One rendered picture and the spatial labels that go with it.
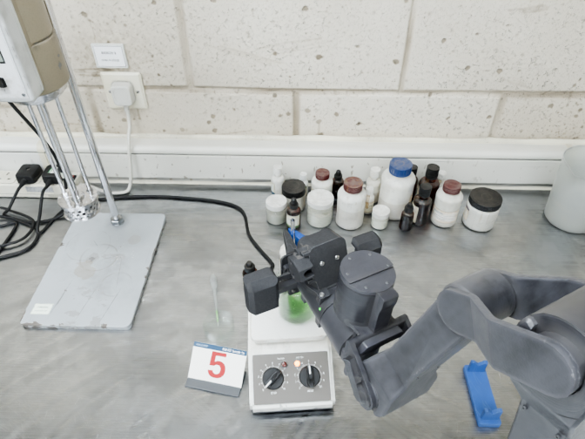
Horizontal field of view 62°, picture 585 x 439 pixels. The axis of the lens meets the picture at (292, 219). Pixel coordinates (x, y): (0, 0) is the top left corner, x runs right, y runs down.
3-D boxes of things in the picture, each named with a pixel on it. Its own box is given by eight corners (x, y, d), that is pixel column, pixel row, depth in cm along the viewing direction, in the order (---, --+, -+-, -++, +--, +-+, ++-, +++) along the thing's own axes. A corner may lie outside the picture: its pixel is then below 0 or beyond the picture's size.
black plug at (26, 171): (31, 189, 109) (28, 182, 108) (12, 189, 109) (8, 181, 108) (44, 171, 114) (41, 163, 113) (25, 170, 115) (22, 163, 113)
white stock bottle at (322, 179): (331, 195, 114) (332, 165, 108) (332, 208, 111) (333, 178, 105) (310, 195, 114) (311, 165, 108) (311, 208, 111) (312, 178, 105)
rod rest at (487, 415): (500, 428, 74) (507, 416, 71) (477, 427, 74) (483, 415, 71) (482, 368, 81) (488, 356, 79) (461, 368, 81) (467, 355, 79)
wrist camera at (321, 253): (360, 287, 58) (366, 250, 54) (305, 312, 56) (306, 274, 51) (334, 254, 62) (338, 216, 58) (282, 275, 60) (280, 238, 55)
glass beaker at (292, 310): (274, 327, 77) (273, 293, 71) (279, 295, 82) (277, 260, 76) (319, 330, 77) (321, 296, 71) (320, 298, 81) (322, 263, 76)
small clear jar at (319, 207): (332, 211, 110) (333, 188, 105) (332, 229, 106) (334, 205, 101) (306, 211, 110) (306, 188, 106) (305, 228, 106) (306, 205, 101)
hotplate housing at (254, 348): (335, 411, 76) (338, 385, 70) (250, 416, 75) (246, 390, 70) (319, 297, 92) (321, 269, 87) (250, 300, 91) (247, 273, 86)
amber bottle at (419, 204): (427, 216, 109) (435, 181, 102) (426, 227, 106) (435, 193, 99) (409, 213, 109) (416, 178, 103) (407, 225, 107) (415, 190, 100)
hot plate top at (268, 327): (327, 340, 76) (328, 336, 75) (251, 344, 75) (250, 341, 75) (319, 280, 85) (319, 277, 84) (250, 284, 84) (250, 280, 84)
